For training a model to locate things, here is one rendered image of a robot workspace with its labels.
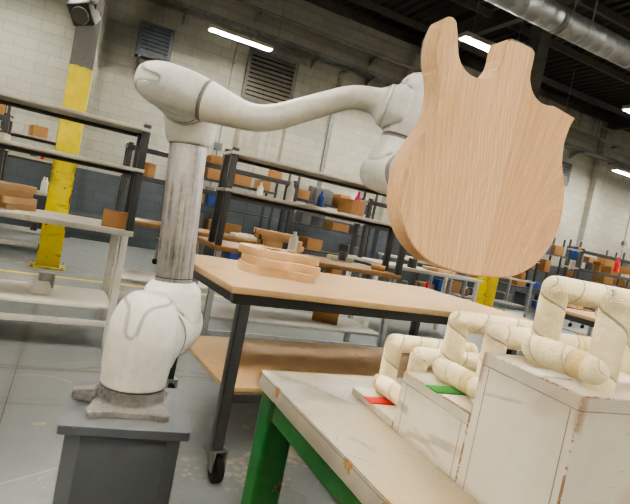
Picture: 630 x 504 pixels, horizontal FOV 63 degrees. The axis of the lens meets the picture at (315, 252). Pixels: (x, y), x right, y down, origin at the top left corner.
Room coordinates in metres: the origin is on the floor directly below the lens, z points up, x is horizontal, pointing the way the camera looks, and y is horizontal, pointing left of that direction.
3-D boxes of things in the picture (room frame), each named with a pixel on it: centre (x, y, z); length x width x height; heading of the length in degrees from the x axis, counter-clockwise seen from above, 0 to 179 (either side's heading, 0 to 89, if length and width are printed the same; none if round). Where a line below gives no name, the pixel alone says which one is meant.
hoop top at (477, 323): (0.80, -0.31, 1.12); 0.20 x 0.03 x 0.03; 112
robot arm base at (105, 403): (1.22, 0.39, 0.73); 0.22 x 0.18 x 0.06; 108
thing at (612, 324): (0.55, -0.32, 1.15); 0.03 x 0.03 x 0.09
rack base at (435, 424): (0.76, -0.32, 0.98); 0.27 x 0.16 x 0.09; 113
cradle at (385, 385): (0.88, -0.18, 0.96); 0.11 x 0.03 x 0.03; 23
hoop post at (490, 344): (0.69, -0.26, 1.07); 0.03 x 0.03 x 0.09
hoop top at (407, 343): (0.95, -0.25, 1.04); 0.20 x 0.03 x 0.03; 112
